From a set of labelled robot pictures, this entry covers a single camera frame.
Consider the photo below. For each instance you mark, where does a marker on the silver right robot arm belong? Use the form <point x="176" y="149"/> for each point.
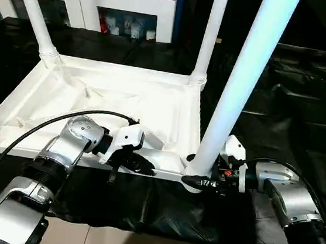
<point x="285" y="186"/>

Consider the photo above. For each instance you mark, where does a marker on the small tan label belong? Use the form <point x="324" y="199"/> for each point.
<point x="218" y="40"/>

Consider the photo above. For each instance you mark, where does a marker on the white plastic table leg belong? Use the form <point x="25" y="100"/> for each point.
<point x="210" y="30"/>
<point x="246" y="63"/>
<point x="37" y="10"/>

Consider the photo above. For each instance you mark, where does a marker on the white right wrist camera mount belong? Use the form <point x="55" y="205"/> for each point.
<point x="235" y="149"/>

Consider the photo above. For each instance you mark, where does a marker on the red bottle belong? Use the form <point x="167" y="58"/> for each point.
<point x="103" y="25"/>

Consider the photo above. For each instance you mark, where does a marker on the white plastic table top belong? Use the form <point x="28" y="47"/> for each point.
<point x="95" y="96"/>

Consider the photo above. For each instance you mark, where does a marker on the long black bar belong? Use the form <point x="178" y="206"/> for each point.
<point x="318" y="51"/>

